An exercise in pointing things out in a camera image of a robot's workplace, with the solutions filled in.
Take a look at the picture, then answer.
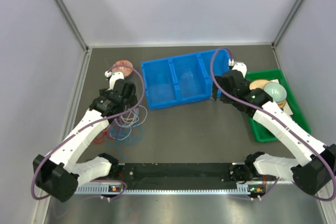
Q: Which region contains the blue wire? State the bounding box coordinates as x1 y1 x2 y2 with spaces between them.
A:
106 121 145 162

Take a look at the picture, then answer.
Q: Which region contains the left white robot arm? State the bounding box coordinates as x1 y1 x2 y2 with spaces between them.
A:
31 79 138 202

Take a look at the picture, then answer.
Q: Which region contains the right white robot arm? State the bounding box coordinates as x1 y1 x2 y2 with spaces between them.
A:
211 69 335 196

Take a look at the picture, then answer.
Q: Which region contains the red patterned small plate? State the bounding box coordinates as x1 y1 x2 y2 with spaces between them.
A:
112 60 133 78

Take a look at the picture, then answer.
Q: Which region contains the tan patterned plate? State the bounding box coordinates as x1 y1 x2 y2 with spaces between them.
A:
249 79 270 90

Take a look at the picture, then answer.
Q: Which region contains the blue three-compartment bin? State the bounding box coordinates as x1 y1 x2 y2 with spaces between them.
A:
141 50 215 110

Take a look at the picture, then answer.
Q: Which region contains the light green bowl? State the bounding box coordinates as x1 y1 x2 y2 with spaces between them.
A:
264 82 287 103

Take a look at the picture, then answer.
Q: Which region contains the green plastic tray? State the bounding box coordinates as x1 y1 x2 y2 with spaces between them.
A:
245 68 312 143

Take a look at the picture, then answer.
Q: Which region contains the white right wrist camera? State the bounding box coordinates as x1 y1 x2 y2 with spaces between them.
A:
228 59 247 78

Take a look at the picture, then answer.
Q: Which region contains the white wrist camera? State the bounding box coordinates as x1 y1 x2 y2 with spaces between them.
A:
104 71 124 89
228 59 247 78

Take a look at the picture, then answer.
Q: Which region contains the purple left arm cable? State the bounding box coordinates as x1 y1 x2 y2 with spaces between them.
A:
30 65 146 200

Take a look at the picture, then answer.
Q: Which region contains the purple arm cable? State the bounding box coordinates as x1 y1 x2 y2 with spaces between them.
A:
210 48 335 202
30 65 146 200

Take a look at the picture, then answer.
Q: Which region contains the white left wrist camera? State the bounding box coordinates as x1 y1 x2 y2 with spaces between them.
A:
104 71 124 89

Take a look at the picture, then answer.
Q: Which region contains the white wire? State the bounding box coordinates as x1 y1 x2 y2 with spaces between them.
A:
115 104 149 141

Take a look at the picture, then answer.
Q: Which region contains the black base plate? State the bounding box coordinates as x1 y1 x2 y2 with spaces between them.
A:
109 163 248 190

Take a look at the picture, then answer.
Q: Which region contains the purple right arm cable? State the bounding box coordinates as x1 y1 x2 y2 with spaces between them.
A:
210 48 335 202

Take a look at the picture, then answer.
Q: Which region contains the grey slotted cable duct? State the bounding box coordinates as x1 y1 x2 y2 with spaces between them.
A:
75 184 254 195

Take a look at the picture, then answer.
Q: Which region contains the aluminium frame right post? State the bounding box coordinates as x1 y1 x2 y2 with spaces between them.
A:
271 0 305 49

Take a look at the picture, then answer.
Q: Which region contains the aluminium frame post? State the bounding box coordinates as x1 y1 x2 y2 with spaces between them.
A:
54 0 89 51
271 0 305 49

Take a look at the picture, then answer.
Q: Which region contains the aluminium frame left post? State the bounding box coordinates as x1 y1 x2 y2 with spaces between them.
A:
54 0 89 51

